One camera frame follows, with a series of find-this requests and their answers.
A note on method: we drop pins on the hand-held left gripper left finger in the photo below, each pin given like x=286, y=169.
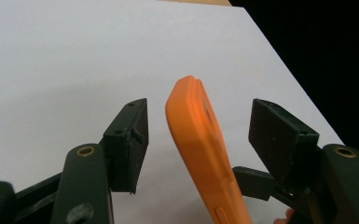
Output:
x=127, y=146

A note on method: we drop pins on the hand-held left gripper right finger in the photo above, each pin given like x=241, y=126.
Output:
x=279, y=140

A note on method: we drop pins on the orange phone case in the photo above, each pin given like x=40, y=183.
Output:
x=199, y=146

